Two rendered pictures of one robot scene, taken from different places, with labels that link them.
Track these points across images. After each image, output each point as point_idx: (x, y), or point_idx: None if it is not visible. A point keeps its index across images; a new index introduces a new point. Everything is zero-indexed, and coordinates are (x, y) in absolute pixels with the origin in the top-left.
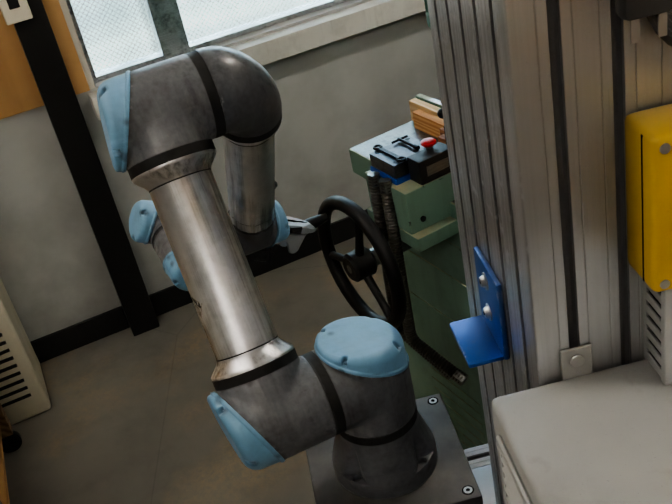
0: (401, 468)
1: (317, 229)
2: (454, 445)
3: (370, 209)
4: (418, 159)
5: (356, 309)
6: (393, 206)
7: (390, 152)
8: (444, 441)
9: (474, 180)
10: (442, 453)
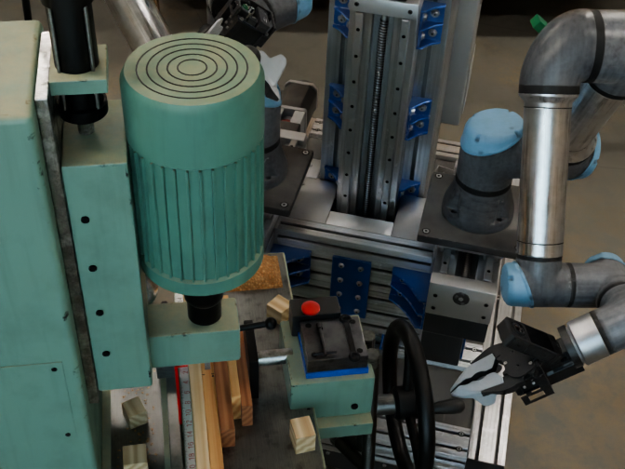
0: None
1: (434, 453)
2: (431, 199)
3: (370, 417)
4: (333, 300)
5: (410, 458)
6: None
7: (349, 335)
8: (434, 204)
9: None
10: (440, 198)
